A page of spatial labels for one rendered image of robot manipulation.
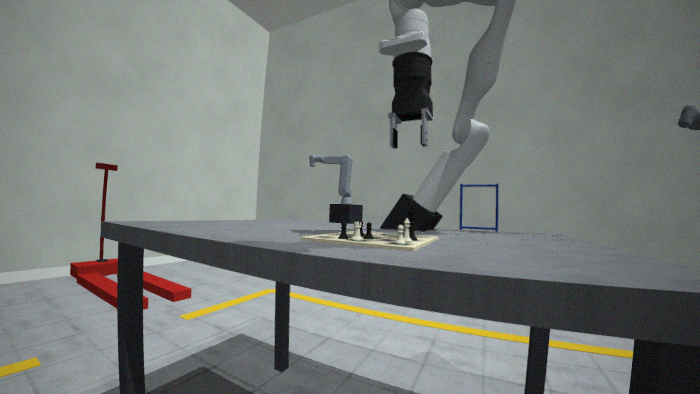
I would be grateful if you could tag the white pawn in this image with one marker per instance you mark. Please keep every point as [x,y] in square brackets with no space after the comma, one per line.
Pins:
[400,239]

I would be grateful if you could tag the white chess rook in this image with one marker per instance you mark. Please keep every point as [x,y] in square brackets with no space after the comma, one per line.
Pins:
[357,237]

